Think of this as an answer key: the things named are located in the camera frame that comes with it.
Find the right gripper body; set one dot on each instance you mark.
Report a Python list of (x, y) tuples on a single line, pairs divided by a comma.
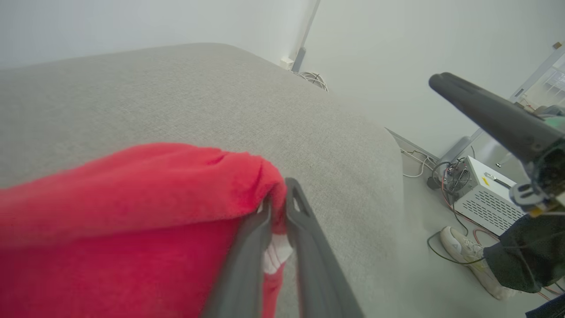
[(549, 176)]

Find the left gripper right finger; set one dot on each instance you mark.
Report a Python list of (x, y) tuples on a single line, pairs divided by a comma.
[(315, 265)]

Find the white wall socket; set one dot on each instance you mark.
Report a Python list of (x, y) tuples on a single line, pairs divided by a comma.
[(287, 63)]

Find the white sneaker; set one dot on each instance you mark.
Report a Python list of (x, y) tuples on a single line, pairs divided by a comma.
[(463, 251)]

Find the dark trouser leg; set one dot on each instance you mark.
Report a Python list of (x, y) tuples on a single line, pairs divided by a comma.
[(549, 309), (525, 251)]

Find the grey and white pole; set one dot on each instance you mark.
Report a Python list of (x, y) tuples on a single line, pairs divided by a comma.
[(299, 57)]

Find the white vented equipment box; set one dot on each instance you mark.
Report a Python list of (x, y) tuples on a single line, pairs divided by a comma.
[(485, 203)]

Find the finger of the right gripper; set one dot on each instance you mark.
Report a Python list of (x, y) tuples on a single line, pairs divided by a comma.
[(485, 95), (490, 121)]

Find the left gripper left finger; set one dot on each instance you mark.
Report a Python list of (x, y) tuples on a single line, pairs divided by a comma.
[(245, 265)]

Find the red and white garment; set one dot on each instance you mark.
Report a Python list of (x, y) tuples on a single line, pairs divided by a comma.
[(110, 198)]

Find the white shelf rack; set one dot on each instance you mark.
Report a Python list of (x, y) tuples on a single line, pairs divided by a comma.
[(557, 81)]

